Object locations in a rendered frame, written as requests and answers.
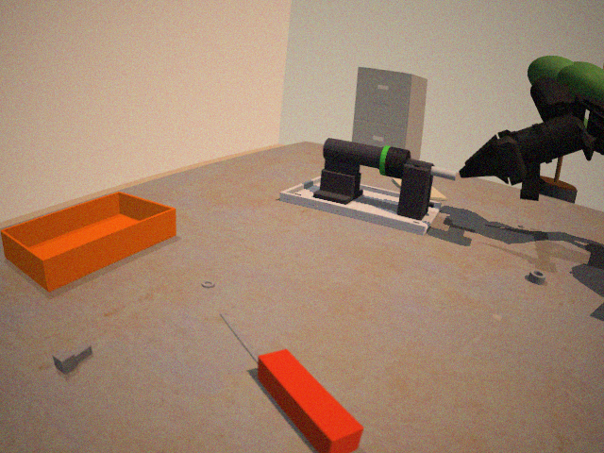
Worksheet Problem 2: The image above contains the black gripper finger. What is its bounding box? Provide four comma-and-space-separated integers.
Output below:
459, 141, 509, 185
465, 134, 500, 165

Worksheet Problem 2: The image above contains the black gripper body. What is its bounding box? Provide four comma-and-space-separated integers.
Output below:
496, 122, 557, 185

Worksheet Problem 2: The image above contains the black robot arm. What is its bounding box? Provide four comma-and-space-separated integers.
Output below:
520, 76, 604, 201

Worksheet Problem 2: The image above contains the orange open-top tray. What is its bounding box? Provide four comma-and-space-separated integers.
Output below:
1, 192, 176, 293

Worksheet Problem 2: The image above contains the green ring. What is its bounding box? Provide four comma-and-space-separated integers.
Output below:
379, 145, 391, 176

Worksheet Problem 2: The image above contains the red block with thin grey rod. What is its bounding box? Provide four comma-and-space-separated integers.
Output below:
220, 312, 364, 453

